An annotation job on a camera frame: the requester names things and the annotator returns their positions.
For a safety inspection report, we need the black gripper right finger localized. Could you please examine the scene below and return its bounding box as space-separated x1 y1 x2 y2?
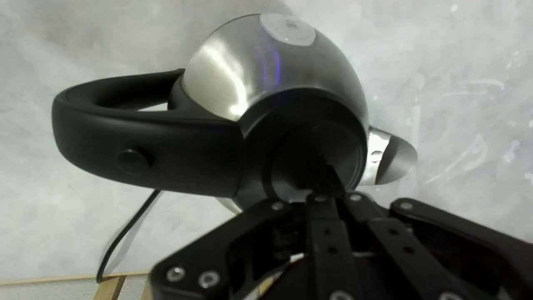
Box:
335 189 533 300

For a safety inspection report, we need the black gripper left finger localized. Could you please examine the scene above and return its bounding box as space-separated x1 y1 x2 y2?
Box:
148 191 360 300

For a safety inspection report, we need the stainless steel electric kettle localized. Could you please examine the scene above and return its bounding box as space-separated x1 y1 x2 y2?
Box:
50 11 420 216

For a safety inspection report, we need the black kettle power cable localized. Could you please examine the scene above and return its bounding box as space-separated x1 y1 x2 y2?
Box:
95 188 163 283

